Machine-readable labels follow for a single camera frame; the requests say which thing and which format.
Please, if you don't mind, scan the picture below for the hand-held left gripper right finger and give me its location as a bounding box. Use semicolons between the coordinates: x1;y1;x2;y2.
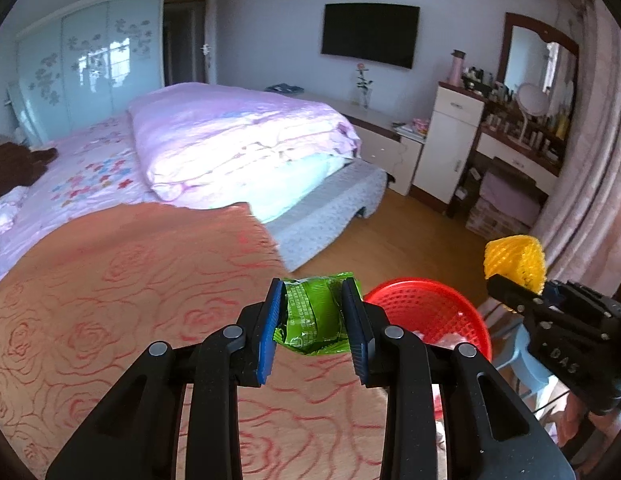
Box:
341;277;576;480

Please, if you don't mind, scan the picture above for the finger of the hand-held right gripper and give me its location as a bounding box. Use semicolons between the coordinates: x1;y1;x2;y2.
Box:
487;274;546;323
543;280;619;318

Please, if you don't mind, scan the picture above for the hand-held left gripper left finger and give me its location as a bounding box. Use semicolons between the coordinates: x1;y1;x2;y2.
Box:
45;278;286;480

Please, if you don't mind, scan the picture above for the yellow foam net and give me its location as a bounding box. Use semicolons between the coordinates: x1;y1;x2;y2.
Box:
483;235;547;296

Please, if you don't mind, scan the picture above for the green snack wrapper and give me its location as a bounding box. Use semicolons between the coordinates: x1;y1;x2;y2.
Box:
273;272;359;357

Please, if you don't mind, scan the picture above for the red plastic basket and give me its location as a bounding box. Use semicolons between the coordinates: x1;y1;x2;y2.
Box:
363;277;493;376

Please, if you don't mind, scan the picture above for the person's right hand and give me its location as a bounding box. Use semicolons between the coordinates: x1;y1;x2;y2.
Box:
555;389;599;448

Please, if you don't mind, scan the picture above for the pink cushioned stool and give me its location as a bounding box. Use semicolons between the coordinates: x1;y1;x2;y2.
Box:
465;157;549;241

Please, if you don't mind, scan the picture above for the grey bed base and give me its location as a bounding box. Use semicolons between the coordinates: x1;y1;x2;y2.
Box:
265;162;389;271

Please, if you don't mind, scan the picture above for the pink patterned curtain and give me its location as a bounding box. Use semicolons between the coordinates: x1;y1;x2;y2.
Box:
533;0;621;301

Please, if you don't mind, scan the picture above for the dressing table with mirror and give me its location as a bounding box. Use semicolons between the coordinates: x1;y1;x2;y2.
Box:
475;12;580;196

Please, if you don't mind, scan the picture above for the light blue pillow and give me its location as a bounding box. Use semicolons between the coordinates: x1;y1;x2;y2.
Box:
240;152;356;224

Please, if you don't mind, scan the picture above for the orange rose-patterned blanket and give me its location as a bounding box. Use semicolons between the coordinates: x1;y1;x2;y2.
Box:
0;201;441;480

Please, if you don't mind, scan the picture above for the row of cosmetic bottles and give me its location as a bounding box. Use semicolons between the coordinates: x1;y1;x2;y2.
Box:
461;65;574;158

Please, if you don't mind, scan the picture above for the tall white cabinet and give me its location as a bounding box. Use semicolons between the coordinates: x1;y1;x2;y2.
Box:
412;82;486;201

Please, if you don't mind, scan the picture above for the low cream television cabinet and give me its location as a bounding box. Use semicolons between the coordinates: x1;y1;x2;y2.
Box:
295;91;424;196

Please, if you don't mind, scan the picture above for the round white makeup mirror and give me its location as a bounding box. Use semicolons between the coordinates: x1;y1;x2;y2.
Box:
517;82;550;147

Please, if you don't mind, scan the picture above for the pink folded quilt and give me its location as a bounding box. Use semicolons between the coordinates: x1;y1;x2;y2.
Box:
126;82;362;206

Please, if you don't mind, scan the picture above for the pink rose in vase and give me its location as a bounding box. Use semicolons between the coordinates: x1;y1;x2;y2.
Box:
355;63;374;109

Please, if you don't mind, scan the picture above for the pink thermos bottle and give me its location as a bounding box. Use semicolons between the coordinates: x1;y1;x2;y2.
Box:
448;50;466;86

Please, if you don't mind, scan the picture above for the pink floral bedsheet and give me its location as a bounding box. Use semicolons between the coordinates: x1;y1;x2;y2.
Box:
0;112;166;291

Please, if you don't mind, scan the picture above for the pale pink crumpled cloth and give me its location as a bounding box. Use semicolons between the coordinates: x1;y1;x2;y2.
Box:
0;187;31;261

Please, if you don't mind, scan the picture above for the dark wooden door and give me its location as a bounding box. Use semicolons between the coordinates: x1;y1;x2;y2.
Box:
163;0;217;88

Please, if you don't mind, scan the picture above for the brown plush toy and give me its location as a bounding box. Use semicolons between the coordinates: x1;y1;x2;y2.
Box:
0;132;58;208

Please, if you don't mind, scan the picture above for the glass sliding-door wardrobe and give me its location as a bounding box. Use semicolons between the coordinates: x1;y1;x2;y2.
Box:
15;0;166;146

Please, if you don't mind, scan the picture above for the black wall television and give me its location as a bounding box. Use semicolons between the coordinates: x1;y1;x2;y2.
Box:
321;3;421;70

